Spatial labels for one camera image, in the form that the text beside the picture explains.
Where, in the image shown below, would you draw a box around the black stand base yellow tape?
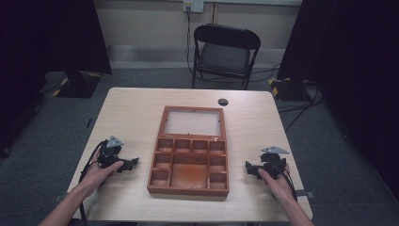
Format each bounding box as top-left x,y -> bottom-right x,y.
267,76 -> 312,103
52,70 -> 104,99

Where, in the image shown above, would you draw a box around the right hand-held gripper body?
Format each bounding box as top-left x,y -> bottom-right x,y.
258,145 -> 291,181

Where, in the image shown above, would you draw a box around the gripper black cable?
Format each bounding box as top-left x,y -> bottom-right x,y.
78,140 -> 108,222
281,170 -> 298,202

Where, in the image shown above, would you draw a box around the black floor cables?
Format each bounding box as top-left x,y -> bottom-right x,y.
277,84 -> 326,134

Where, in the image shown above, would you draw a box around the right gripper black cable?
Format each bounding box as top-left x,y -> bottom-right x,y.
281,170 -> 298,202

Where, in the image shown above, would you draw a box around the black folding chair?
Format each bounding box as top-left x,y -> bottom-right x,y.
191,23 -> 262,91

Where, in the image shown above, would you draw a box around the person's left hand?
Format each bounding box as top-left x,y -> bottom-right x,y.
78,149 -> 124,198

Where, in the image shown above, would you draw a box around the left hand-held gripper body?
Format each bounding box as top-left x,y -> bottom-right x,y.
97,135 -> 127,170

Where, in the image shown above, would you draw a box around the white wall socket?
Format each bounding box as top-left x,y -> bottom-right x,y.
183,0 -> 205,14

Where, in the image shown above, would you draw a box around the person's right hand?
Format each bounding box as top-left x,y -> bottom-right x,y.
257,163 -> 296,205

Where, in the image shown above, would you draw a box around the wooden compartment box with lid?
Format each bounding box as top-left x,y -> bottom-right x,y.
146,105 -> 231,198

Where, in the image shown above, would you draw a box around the black wall socket cable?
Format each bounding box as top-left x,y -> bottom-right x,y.
185,5 -> 202,79

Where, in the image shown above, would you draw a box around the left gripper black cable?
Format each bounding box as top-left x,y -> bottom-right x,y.
78,140 -> 108,222

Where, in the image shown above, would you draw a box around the black curtain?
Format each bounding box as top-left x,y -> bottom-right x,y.
277,0 -> 399,200

